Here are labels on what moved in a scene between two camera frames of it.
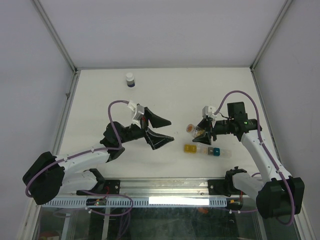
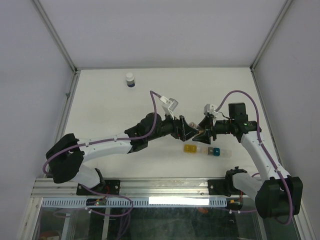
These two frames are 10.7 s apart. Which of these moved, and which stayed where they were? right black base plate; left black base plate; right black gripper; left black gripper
Moved: left black gripper
Stayed: right black gripper; left black base plate; right black base plate
